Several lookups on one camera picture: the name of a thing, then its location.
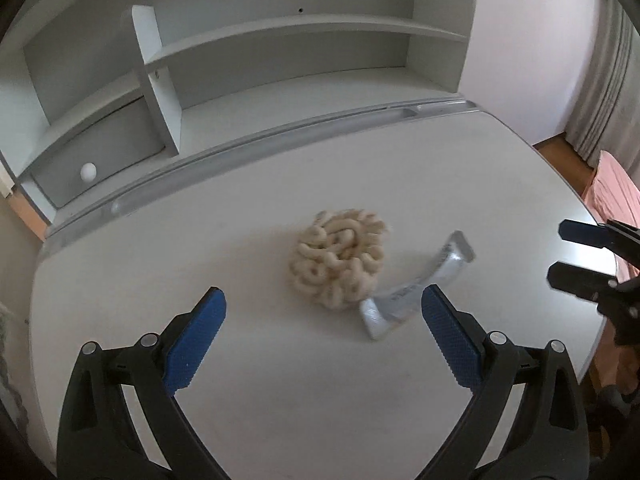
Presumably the grey drawer with white knob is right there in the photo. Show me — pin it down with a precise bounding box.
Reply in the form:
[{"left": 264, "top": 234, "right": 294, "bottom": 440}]
[{"left": 30, "top": 100, "right": 166, "bottom": 211}]

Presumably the white desk shelf unit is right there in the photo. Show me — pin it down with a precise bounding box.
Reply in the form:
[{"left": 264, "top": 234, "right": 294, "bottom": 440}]
[{"left": 0, "top": 0, "right": 481, "bottom": 226}]

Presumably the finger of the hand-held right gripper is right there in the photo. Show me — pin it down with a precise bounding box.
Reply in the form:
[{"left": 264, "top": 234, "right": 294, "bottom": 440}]
[
  {"left": 546, "top": 261, "right": 621, "bottom": 306},
  {"left": 558, "top": 218, "right": 640, "bottom": 253}
]

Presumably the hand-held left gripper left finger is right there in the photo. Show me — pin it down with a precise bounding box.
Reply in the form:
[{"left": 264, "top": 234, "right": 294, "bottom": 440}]
[{"left": 56, "top": 286, "right": 231, "bottom": 480}]

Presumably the silver foil wrapper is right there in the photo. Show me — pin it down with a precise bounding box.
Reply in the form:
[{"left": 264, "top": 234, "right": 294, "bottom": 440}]
[{"left": 359, "top": 231, "right": 476, "bottom": 342}]

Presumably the beige chenille scrunchie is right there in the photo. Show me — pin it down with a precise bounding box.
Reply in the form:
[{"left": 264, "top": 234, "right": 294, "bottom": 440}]
[{"left": 287, "top": 208, "right": 391, "bottom": 311}]

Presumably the grey curtain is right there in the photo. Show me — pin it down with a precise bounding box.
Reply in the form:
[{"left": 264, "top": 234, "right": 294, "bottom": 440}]
[{"left": 562, "top": 0, "right": 640, "bottom": 166}]

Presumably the pink bed blanket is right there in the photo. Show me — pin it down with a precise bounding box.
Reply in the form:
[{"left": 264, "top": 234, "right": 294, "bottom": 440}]
[{"left": 582, "top": 150, "right": 640, "bottom": 286}]

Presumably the dark cloth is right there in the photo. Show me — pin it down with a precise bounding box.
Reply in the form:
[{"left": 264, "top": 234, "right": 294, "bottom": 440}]
[{"left": 585, "top": 382, "right": 640, "bottom": 431}]

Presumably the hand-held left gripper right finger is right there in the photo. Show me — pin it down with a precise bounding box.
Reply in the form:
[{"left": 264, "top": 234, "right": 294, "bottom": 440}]
[{"left": 417, "top": 284, "right": 588, "bottom": 480}]

